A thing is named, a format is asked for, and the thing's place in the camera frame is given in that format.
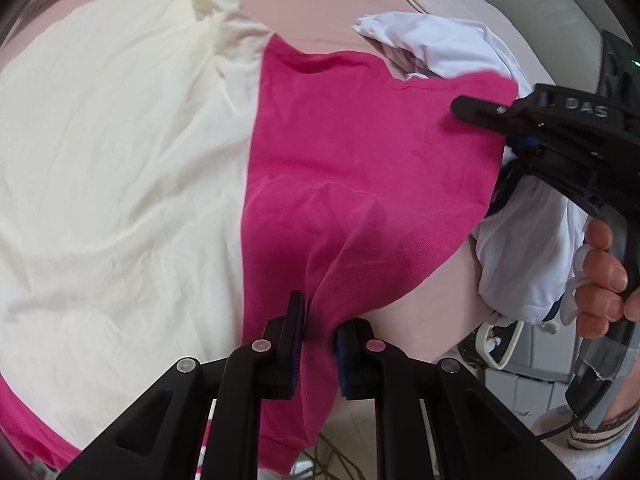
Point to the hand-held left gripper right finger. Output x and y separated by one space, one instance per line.
350 360

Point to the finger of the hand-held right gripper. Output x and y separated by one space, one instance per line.
480 110
527 145

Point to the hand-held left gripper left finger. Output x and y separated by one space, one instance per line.
292 340

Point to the cream and pink sweatshirt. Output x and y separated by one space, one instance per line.
150 160

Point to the person's right forearm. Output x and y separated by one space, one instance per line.
595 432

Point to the person's right hand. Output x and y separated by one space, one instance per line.
600 280

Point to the grey padded headboard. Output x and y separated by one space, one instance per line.
575 5

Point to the white jacket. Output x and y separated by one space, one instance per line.
525 260

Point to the black and white basket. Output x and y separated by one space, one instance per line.
495 355

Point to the white bedside cabinet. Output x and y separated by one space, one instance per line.
540 380

